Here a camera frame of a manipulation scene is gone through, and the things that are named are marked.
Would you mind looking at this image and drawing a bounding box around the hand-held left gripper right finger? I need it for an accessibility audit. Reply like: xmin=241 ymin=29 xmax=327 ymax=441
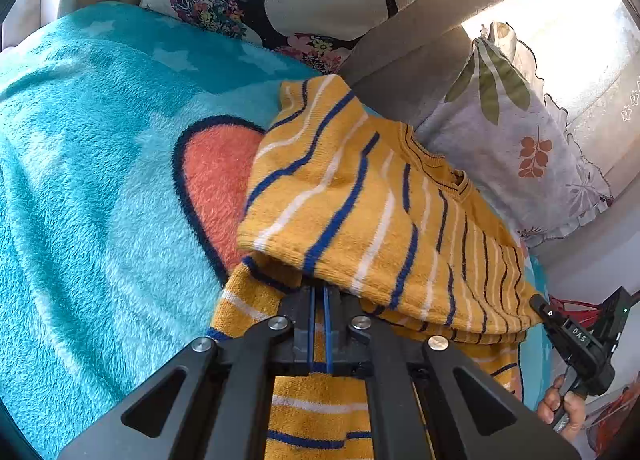
xmin=320 ymin=286 xmax=582 ymax=460

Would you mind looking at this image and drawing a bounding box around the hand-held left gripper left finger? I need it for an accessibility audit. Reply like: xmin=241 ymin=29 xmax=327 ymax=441
xmin=59 ymin=287 xmax=318 ymax=460

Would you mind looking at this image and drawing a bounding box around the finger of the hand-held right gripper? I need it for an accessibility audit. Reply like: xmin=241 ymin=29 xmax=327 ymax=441
xmin=530 ymin=293 xmax=565 ymax=336

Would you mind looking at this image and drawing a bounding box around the yellow striped knit sweater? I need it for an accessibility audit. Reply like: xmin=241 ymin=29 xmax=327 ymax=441
xmin=206 ymin=74 xmax=546 ymax=460

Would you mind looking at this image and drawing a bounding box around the person's right hand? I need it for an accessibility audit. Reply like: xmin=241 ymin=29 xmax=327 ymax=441
xmin=537 ymin=373 xmax=587 ymax=438

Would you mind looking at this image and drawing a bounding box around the red patterned cloth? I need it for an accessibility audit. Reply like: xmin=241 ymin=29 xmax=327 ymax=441
xmin=550 ymin=296 xmax=640 ymax=456

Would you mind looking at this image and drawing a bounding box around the grey leaf print frilled cushion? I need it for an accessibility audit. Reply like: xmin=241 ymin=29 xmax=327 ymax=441
xmin=416 ymin=21 xmax=616 ymax=247

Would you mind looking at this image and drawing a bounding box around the teal fleece blanket with heart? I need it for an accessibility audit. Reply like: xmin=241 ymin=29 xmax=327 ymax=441
xmin=0 ymin=1 xmax=551 ymax=460

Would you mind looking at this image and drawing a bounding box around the beige sofa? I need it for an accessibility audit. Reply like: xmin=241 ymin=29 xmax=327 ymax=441
xmin=48 ymin=0 xmax=640 ymax=291

